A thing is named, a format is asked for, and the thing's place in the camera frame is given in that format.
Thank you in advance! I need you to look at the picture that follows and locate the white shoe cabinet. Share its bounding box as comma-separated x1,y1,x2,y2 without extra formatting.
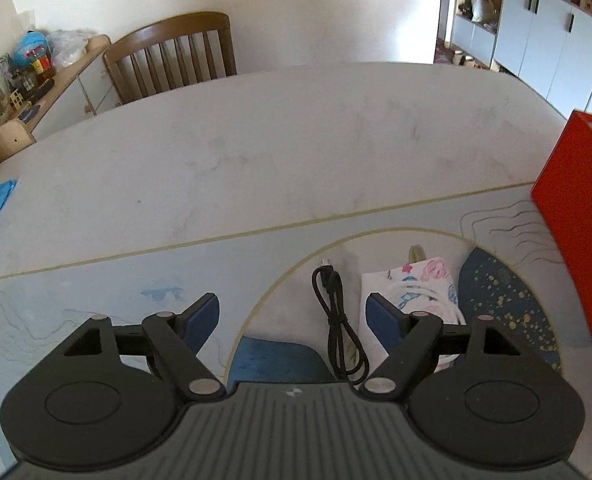
446,0,592,121

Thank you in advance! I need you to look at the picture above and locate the clear plastic bag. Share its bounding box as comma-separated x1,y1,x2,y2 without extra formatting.
46,29,99,68

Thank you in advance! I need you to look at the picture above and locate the blue globe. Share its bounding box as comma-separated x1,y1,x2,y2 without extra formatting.
13,30,49,68

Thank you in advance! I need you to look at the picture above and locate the light wooden organizer box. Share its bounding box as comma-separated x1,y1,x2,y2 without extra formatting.
0,120,37,173

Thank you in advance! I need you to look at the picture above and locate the red and white cardboard box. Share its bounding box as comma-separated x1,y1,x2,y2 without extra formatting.
530,109,592,401

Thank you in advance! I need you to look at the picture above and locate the black cable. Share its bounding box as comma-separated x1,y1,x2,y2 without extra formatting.
312,257,369,381

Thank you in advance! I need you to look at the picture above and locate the wooden dining chair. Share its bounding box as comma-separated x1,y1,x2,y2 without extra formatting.
102,11,238,106

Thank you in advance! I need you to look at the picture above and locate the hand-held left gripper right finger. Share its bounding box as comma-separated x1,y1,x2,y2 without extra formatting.
358,292,524,402

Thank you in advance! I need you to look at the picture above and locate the white patterned cloth pouch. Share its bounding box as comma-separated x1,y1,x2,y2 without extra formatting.
360,245,467,371

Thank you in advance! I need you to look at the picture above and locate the white tote bag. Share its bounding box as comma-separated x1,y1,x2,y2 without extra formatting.
470,0,499,23

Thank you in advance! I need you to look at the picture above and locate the white wooden sideboard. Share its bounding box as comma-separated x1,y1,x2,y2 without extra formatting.
0,35,122,171

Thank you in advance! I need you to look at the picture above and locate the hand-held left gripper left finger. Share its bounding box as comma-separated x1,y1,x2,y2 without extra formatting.
61,292,227,402

